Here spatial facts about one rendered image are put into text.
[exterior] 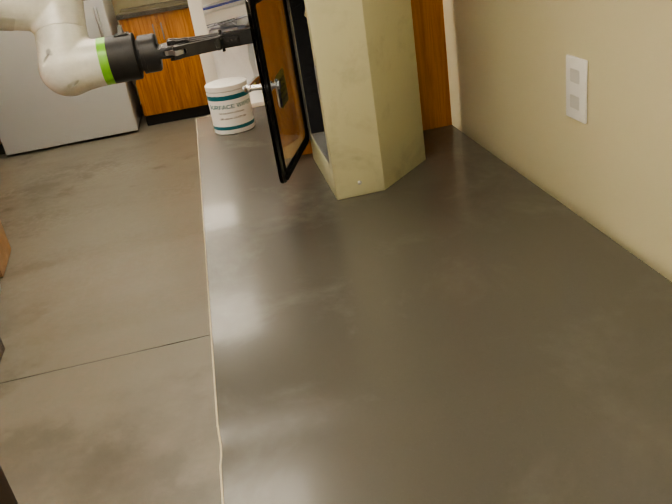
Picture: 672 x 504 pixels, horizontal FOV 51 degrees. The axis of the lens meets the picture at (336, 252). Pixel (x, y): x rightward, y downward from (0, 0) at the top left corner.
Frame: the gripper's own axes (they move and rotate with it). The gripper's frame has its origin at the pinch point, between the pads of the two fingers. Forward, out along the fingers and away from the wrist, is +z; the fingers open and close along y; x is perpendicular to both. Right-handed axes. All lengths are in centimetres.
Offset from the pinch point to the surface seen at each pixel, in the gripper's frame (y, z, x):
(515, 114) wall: -5, 57, 26
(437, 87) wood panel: 30, 51, 26
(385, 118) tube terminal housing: -4.3, 27.4, 21.4
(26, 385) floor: 103, -106, 131
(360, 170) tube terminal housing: -6.9, 19.9, 31.0
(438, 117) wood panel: 30, 50, 34
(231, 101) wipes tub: 64, -3, 27
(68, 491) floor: 34, -79, 131
